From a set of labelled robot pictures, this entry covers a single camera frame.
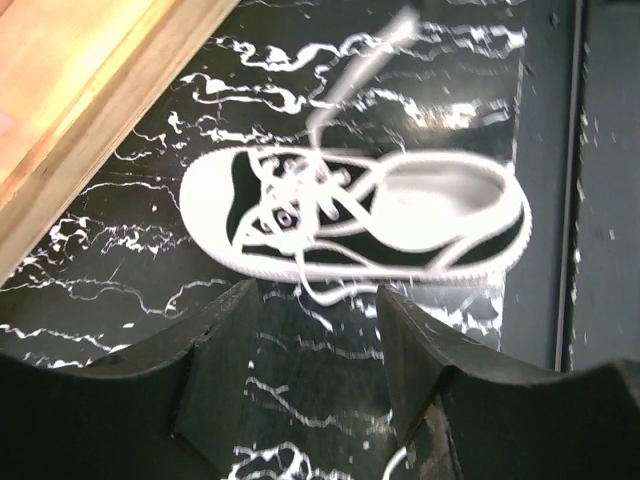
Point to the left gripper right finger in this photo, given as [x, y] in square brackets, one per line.
[490, 416]

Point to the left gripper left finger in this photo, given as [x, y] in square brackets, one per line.
[167, 407]

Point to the black white sneaker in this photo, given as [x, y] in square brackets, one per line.
[309, 214]

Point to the wooden drying rack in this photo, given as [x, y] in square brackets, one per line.
[76, 77]

